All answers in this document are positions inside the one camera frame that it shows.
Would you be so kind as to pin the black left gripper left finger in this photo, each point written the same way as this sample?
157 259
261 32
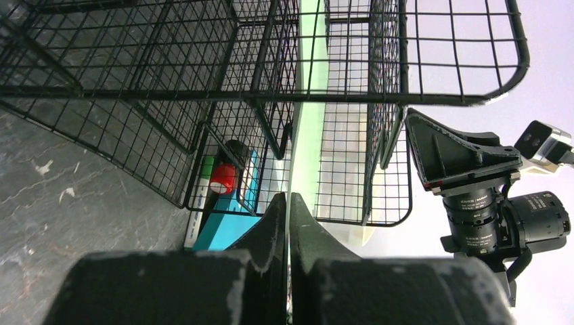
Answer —
243 284

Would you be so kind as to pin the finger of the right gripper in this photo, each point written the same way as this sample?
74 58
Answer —
447 158

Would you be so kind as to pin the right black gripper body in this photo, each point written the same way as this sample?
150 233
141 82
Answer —
503 232

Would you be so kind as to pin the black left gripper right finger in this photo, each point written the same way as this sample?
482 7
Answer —
333 285

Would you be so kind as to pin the light green clipboard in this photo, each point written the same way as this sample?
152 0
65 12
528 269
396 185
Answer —
311 79

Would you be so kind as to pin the black wire mesh organizer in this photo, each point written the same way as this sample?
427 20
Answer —
155 86

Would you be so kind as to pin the teal blue clipboard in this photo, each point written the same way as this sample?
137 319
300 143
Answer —
226 217

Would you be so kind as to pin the green white marker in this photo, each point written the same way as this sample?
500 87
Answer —
201 193

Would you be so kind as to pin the white plastic drawer organizer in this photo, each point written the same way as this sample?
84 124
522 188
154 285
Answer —
362 174

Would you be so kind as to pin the red black round stamp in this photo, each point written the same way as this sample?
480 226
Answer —
228 165

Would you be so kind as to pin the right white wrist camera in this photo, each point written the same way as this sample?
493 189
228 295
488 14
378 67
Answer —
545 149

